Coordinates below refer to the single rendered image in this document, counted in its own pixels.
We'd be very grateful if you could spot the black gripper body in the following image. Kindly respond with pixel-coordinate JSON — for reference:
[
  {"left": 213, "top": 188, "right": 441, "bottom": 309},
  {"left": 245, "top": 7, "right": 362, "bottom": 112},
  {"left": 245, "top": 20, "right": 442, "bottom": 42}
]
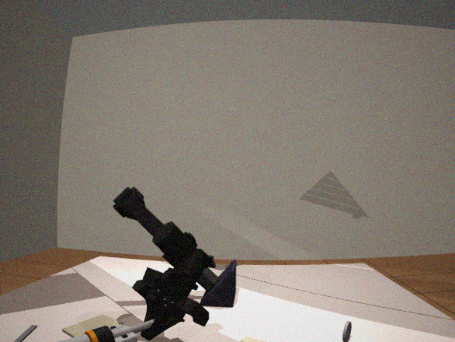
[{"left": 132, "top": 265, "right": 209, "bottom": 327}]

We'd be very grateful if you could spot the pale yellow flat rectangular board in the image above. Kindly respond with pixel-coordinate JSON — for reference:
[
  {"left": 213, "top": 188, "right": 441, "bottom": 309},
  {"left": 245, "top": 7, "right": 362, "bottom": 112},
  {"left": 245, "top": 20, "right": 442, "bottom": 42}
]
[
  {"left": 239, "top": 336, "right": 265, "bottom": 342},
  {"left": 62, "top": 315, "right": 122, "bottom": 337}
]

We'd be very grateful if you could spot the orange ring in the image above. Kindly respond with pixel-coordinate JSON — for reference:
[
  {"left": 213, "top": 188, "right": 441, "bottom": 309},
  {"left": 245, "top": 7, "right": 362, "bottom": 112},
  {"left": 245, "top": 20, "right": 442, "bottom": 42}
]
[{"left": 84, "top": 330, "right": 98, "bottom": 342}]

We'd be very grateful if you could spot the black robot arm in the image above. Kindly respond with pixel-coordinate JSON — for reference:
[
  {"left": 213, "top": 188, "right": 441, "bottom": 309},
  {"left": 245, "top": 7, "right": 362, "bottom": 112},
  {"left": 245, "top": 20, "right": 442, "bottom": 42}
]
[{"left": 113, "top": 187, "right": 221, "bottom": 299}]

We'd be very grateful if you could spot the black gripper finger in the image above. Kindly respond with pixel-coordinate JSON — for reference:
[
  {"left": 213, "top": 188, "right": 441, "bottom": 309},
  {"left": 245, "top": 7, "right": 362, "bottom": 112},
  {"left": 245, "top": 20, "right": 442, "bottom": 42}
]
[
  {"left": 141, "top": 295, "right": 159, "bottom": 338},
  {"left": 145, "top": 303, "right": 185, "bottom": 340}
]

